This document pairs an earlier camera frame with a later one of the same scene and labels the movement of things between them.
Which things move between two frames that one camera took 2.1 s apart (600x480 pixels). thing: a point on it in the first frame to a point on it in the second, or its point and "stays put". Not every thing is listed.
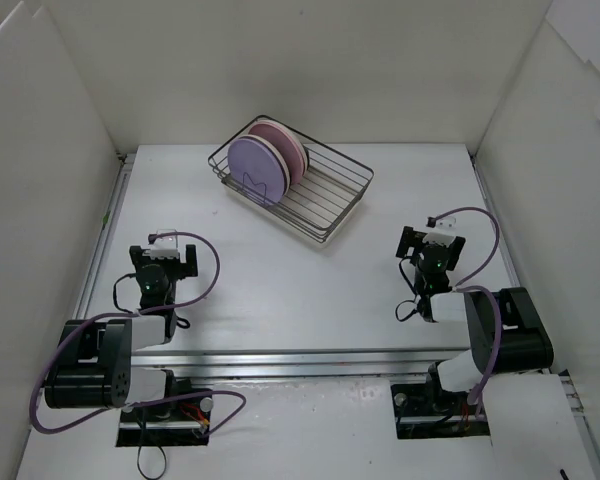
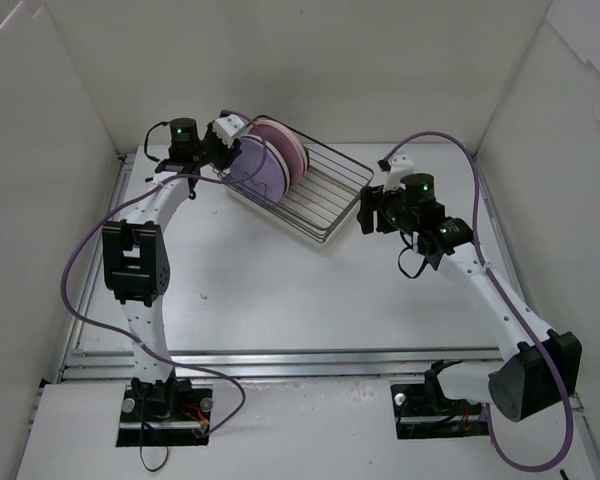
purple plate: (259, 169) stays put
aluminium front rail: (303, 363) stays put
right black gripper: (406, 241) to (370, 210)
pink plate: (289, 142) stays put
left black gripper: (189, 260) to (218, 151)
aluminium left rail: (125, 170) stays put
